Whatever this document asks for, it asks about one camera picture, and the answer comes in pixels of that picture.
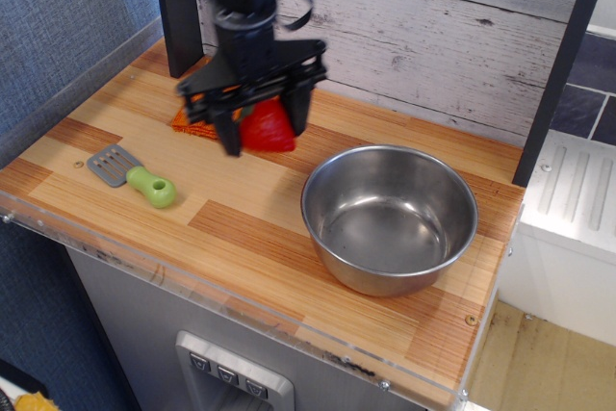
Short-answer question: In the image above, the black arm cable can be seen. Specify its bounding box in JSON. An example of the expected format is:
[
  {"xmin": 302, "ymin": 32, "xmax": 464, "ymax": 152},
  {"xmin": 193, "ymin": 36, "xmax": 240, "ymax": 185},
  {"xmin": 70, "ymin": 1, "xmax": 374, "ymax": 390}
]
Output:
[{"xmin": 281, "ymin": 0, "xmax": 317, "ymax": 32}]

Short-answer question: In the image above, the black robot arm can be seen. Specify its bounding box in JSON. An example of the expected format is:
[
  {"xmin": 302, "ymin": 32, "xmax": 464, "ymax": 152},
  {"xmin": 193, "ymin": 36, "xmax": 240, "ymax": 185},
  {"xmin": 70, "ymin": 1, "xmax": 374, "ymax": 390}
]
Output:
[{"xmin": 177, "ymin": 0, "xmax": 326, "ymax": 156}]

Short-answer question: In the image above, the stainless steel bowl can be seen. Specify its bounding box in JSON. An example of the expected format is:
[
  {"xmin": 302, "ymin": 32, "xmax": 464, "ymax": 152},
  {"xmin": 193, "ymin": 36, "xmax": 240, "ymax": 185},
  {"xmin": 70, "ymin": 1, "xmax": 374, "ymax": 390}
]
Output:
[{"xmin": 300, "ymin": 145, "xmax": 478, "ymax": 297}]

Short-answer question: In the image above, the red toy strawberry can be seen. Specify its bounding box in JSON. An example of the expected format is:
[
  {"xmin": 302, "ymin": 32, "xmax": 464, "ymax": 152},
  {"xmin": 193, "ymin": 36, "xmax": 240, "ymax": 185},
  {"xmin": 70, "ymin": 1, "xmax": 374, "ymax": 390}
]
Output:
[{"xmin": 240, "ymin": 98, "xmax": 295, "ymax": 153}]

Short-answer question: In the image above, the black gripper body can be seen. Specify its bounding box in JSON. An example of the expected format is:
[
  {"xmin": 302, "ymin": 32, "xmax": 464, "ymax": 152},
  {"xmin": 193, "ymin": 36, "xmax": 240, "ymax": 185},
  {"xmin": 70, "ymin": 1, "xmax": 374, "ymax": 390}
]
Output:
[{"xmin": 177, "ymin": 11, "xmax": 326, "ymax": 124}]

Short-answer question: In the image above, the silver button panel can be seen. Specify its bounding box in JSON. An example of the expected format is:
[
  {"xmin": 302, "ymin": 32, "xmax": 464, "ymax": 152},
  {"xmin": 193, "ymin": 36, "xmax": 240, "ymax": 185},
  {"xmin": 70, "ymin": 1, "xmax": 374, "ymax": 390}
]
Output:
[{"xmin": 175, "ymin": 330, "xmax": 295, "ymax": 410}]

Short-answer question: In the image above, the dark grey post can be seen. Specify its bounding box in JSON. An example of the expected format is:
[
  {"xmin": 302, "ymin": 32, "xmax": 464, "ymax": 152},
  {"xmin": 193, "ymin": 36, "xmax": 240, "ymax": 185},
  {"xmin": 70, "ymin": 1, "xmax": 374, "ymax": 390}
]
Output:
[
  {"xmin": 512, "ymin": 0, "xmax": 598, "ymax": 188},
  {"xmin": 159, "ymin": 0, "xmax": 203, "ymax": 78}
]

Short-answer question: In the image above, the clear acrylic edge guard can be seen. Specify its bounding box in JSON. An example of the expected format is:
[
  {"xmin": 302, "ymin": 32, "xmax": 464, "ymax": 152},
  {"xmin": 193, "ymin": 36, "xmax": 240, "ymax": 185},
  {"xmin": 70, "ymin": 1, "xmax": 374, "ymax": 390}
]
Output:
[{"xmin": 1, "ymin": 176, "xmax": 524, "ymax": 410}]

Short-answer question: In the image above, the dark grey left post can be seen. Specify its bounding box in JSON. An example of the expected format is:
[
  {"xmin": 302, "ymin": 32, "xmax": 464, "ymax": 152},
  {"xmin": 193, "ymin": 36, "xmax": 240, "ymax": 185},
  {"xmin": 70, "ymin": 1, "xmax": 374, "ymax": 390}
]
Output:
[{"xmin": 159, "ymin": 0, "xmax": 203, "ymax": 78}]

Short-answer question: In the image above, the yellow object bottom corner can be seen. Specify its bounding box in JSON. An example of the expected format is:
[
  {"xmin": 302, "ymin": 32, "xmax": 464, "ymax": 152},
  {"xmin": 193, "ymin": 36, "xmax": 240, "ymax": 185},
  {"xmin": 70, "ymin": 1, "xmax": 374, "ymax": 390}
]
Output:
[{"xmin": 13, "ymin": 393, "xmax": 60, "ymax": 411}]

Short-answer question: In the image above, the green handled grey spatula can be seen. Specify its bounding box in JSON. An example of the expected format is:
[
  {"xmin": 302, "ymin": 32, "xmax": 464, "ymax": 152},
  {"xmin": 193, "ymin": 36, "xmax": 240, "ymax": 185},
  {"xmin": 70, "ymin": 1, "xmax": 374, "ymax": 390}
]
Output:
[{"xmin": 87, "ymin": 143, "xmax": 177, "ymax": 209}]

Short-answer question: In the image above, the grey toy kitchen cabinet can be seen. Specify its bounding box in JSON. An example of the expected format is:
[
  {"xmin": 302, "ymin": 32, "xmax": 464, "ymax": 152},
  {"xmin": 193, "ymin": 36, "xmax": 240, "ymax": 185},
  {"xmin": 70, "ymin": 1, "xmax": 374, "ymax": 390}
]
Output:
[{"xmin": 68, "ymin": 250, "xmax": 419, "ymax": 410}]

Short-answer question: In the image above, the orange folded cloth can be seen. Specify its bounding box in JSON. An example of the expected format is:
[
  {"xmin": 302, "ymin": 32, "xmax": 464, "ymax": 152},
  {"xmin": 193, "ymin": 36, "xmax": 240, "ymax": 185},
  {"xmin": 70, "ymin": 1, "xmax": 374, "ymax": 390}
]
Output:
[{"xmin": 170, "ymin": 106, "xmax": 218, "ymax": 141}]

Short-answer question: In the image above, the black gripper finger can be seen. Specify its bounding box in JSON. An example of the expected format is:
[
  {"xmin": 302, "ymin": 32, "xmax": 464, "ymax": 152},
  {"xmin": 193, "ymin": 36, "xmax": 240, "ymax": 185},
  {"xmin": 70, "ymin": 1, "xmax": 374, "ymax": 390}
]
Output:
[
  {"xmin": 213, "ymin": 112, "xmax": 242, "ymax": 157},
  {"xmin": 281, "ymin": 86, "xmax": 314, "ymax": 136}
]

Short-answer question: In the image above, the dark grey right post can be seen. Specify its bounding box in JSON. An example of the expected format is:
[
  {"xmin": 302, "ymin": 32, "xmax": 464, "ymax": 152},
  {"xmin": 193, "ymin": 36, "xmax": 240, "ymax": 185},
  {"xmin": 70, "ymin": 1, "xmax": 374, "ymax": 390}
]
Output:
[{"xmin": 512, "ymin": 0, "xmax": 598, "ymax": 188}]

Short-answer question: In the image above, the white ribbed appliance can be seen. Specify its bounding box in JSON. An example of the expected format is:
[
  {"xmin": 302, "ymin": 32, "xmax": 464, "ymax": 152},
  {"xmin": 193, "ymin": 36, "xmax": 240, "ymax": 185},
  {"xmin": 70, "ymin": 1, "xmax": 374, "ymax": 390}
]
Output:
[{"xmin": 498, "ymin": 131, "xmax": 615, "ymax": 345}]

